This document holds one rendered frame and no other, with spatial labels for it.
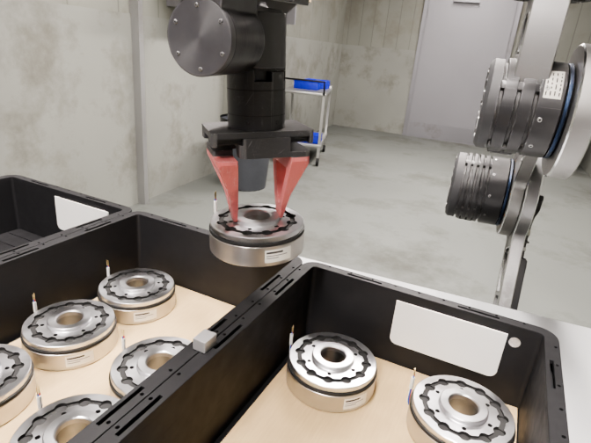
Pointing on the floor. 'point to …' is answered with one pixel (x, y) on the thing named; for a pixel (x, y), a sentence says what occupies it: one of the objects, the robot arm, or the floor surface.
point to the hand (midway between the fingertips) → (257, 211)
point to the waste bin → (250, 170)
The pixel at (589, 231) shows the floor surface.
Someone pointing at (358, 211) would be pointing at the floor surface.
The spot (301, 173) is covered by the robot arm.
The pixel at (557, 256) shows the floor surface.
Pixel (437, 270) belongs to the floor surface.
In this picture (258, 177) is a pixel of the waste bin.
